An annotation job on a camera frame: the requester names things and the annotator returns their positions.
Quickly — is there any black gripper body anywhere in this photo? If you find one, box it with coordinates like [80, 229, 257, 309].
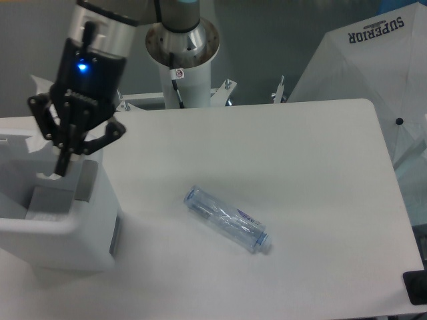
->
[49, 5, 137, 131]

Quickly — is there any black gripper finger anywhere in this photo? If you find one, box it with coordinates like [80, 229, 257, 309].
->
[61, 117, 126, 175]
[27, 93, 71, 176]

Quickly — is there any clear plastic bottle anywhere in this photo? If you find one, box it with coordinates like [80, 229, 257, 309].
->
[183, 185, 272, 254]

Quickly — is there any white plastic bag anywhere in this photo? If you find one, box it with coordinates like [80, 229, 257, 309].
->
[27, 75, 67, 179]

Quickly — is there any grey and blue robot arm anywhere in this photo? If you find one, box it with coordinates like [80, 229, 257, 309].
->
[27, 1, 200, 177]

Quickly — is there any white trash can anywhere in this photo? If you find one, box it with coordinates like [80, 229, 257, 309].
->
[1, 122, 121, 271]

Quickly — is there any white umbrella with Superior print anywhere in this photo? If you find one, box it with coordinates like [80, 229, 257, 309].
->
[289, 3, 426, 162]

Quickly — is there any black device at table edge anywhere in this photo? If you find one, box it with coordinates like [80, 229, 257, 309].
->
[403, 270, 426, 305]

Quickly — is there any black cable on pedestal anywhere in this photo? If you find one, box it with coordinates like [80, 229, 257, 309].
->
[168, 51, 186, 109]

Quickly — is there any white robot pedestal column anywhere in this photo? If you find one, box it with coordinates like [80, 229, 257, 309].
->
[145, 18, 220, 109]

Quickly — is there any white metal base frame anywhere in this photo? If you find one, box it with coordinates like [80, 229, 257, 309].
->
[115, 75, 288, 113]

